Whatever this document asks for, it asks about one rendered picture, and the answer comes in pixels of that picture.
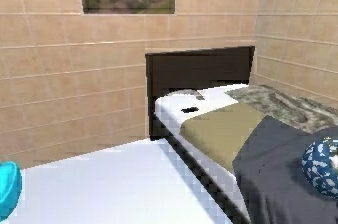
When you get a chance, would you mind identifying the dark wooden bed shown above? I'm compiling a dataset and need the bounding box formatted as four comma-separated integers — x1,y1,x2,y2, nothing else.
145,45,338,224

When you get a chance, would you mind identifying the olive green bed sheet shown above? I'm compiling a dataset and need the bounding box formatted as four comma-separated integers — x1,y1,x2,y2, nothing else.
179,101,267,174

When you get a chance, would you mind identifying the grey mottled blanket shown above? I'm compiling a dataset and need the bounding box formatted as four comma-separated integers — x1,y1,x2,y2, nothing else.
225,84,338,135

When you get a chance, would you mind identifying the framed landscape wall picture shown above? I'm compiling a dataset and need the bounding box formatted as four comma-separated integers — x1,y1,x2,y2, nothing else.
81,0,177,16

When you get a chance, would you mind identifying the small black remote control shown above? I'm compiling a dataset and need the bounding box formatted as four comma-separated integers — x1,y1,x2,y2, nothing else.
180,106,199,114

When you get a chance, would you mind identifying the dark grey blanket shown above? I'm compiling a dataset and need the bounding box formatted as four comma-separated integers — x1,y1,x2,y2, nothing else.
231,115,338,224

